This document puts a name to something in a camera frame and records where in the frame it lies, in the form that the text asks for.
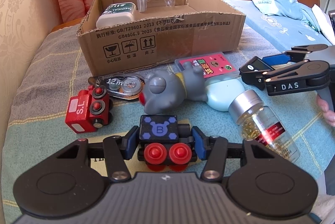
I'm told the black digital timer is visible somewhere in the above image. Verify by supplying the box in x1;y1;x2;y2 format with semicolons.
239;56;275;86

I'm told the black toy train engine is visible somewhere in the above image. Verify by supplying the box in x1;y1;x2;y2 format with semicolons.
137;115;198;172

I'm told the capsule bottle with silver cap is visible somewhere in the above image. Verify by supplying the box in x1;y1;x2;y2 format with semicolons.
228;90;300;163

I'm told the pink card case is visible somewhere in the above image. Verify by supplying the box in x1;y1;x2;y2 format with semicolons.
174;52;239;79

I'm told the red wooden toy train car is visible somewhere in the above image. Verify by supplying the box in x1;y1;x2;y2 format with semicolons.
65;85;113;134

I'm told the grey rubber animal toy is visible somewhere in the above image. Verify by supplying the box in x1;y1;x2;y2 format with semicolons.
139;62;208;115

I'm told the white green medical bottle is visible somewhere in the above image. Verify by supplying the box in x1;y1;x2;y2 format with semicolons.
96;2;136;28

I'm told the person's right hand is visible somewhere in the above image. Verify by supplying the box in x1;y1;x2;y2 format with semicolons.
316;95;335;127

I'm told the blue floral bed sheet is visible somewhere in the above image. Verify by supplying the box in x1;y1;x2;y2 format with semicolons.
223;0;331;52

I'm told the open cardboard box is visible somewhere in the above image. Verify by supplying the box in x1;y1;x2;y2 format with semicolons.
77;0;246;76

